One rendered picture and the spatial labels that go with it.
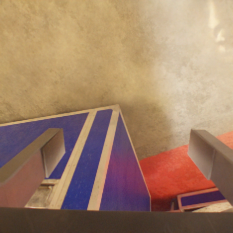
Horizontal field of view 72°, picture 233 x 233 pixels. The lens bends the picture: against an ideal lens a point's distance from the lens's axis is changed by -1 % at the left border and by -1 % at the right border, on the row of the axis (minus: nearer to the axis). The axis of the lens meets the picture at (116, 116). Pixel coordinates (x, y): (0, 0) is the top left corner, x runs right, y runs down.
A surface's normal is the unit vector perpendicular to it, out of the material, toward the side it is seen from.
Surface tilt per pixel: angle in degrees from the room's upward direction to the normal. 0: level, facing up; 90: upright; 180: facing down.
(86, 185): 90
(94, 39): 0
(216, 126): 0
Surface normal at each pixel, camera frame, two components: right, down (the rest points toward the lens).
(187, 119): -0.14, 0.64
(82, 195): -0.29, -0.76
